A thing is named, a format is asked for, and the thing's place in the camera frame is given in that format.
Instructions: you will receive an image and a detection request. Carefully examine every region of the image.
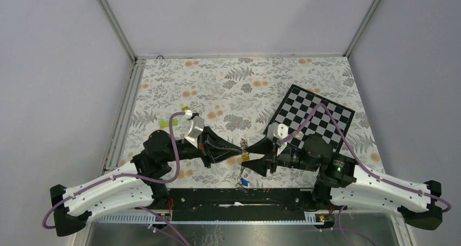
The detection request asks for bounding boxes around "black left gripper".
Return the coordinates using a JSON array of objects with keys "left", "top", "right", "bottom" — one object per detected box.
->
[{"left": 165, "top": 127, "right": 243, "bottom": 169}]

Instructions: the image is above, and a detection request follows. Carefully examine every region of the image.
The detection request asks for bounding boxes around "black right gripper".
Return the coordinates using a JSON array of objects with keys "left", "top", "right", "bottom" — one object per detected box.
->
[{"left": 240, "top": 133, "right": 319, "bottom": 177}]

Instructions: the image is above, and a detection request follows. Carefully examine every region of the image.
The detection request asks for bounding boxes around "yellow key tag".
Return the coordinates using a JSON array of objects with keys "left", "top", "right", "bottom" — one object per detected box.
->
[{"left": 241, "top": 153, "right": 251, "bottom": 162}]

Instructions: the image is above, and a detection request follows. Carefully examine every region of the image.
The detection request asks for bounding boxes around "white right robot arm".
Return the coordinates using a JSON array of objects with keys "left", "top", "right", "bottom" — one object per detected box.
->
[{"left": 242, "top": 123, "right": 443, "bottom": 230}]

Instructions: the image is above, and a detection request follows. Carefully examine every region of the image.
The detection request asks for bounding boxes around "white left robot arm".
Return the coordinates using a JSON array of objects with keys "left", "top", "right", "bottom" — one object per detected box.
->
[{"left": 42, "top": 110, "right": 242, "bottom": 237}]

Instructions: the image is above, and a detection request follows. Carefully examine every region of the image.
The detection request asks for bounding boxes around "green marker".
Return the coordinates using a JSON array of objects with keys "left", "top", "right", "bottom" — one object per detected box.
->
[{"left": 159, "top": 120, "right": 170, "bottom": 128}]

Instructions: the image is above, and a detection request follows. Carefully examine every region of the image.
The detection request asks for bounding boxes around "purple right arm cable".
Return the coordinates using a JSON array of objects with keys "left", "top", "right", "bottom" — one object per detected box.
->
[{"left": 281, "top": 103, "right": 451, "bottom": 202}]

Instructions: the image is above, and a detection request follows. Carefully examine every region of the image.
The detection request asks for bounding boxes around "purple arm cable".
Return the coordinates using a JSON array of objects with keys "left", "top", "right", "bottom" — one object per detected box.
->
[
  {"left": 281, "top": 103, "right": 451, "bottom": 202},
  {"left": 42, "top": 110, "right": 195, "bottom": 231}
]

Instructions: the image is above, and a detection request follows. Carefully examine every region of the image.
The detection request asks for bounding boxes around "black front rail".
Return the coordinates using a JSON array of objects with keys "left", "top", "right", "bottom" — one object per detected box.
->
[{"left": 147, "top": 188, "right": 334, "bottom": 210}]

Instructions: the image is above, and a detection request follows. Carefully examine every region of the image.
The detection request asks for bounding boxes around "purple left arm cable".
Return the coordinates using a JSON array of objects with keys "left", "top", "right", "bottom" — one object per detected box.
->
[{"left": 42, "top": 110, "right": 195, "bottom": 231}]

